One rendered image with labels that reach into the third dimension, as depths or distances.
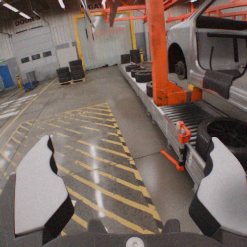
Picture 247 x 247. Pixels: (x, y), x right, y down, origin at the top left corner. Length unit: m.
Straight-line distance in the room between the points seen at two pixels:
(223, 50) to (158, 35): 1.00
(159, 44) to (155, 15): 0.32
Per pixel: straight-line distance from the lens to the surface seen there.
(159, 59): 1.84
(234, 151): 1.38
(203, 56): 2.19
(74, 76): 7.68
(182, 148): 1.51
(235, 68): 2.45
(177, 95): 2.03
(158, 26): 1.85
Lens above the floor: 1.30
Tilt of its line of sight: 28 degrees down
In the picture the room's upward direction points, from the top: 8 degrees counter-clockwise
